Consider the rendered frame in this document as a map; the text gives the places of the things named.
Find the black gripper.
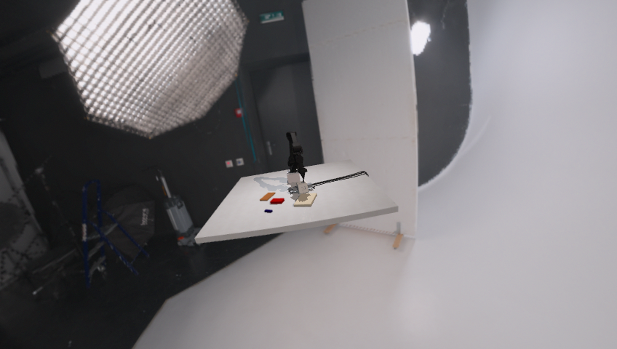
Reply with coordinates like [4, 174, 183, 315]
[295, 161, 307, 179]

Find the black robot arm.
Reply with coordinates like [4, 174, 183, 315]
[286, 132, 303, 173]

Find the brown flat rectangular board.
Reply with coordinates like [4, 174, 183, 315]
[261, 193, 275, 201]

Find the beige flat rectangular slab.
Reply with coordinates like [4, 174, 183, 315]
[293, 193, 317, 207]

